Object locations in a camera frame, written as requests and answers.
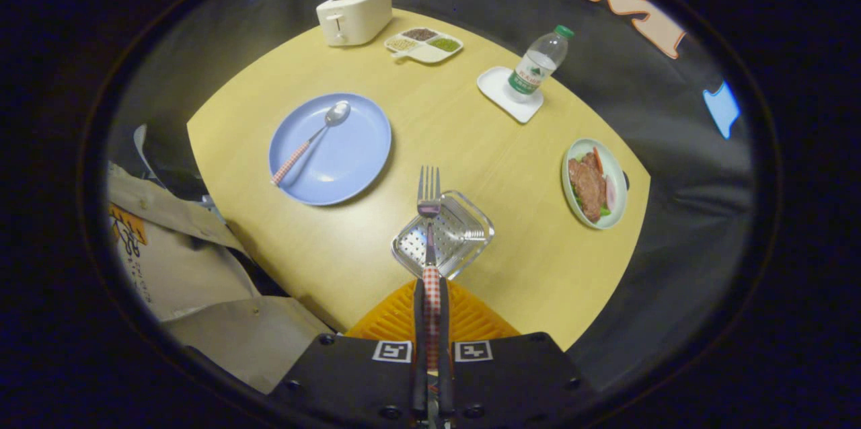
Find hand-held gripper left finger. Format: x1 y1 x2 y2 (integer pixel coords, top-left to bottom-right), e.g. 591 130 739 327
268 278 428 429

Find cream white toaster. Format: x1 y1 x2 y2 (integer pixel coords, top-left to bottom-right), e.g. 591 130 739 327
316 0 393 47

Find perforated metal cutlery basket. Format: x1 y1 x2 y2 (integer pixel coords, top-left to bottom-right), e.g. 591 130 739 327
391 190 495 280

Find fork with red checked handle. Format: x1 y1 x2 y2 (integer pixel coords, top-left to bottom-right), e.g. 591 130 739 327
416 165 443 376

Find person's beige jacket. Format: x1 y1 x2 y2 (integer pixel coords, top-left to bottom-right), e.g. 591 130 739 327
108 163 334 395

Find brown meat slices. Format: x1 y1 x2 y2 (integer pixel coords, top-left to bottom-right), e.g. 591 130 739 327
568 150 608 223

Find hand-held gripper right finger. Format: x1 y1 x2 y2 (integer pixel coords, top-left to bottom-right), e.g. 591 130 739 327
437 278 596 429

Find black backdrop cloth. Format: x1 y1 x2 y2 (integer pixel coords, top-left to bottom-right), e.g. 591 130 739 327
108 0 754 389

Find blue round plate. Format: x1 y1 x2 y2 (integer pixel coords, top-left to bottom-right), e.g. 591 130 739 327
268 93 392 206

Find white square coaster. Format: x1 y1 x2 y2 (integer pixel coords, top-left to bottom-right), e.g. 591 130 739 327
477 66 544 124

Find pale green food plate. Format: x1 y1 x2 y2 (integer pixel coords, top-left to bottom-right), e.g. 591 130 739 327
562 139 628 230

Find spoon with red checked handle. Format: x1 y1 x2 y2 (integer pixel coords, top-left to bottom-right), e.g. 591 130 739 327
271 101 352 186

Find white divided dish with beans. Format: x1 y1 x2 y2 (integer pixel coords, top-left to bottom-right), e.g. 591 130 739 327
384 27 464 65

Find clear water bottle green cap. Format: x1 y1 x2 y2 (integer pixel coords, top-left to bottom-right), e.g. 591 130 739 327
507 25 575 104

